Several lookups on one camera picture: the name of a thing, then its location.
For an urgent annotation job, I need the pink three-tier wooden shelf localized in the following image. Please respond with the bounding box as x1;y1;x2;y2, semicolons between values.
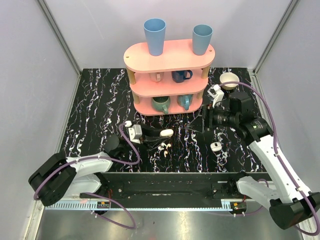
123;39;216;116

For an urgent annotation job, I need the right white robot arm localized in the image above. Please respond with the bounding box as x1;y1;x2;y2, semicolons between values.
188;90;320;230

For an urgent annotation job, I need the right blue plastic cup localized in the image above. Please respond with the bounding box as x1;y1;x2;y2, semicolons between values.
192;24;213;56

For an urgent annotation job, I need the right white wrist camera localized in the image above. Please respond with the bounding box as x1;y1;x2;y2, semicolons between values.
207;84;224;108

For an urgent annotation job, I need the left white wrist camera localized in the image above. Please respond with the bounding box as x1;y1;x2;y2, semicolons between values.
123;120;143;145

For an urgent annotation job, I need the cream ceramic bowl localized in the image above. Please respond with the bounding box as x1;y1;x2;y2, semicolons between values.
219;72;240;91

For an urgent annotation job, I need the white earbud charging case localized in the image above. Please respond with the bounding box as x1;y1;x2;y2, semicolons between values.
210;142;222;152

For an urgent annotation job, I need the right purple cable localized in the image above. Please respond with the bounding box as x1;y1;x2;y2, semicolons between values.
219;81;320;235

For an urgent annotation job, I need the green ceramic mug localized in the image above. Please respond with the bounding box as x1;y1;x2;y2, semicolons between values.
151;96;171;114

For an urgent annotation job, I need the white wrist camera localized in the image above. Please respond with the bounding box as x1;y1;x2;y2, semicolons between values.
207;84;224;108
123;120;143;145

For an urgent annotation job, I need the left blue plastic cup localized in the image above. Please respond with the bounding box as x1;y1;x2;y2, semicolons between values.
143;18;166;56

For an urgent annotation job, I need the light blue butterfly mug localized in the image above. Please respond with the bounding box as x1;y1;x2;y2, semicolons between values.
177;94;193;111

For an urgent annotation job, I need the dark blue faceted mug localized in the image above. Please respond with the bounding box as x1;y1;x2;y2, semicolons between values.
171;70;193;83

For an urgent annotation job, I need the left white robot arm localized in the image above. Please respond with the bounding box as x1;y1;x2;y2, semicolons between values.
28;120;174;207

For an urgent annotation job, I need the beige mug on shelf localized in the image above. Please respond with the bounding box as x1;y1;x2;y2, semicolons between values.
149;72;164;83

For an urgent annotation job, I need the blue plastic cup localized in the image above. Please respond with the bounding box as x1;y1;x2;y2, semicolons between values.
192;24;213;56
143;18;166;56

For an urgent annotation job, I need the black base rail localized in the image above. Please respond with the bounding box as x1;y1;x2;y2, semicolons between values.
79;171;273;201

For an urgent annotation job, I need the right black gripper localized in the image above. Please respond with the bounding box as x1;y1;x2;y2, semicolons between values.
186;102;239;133

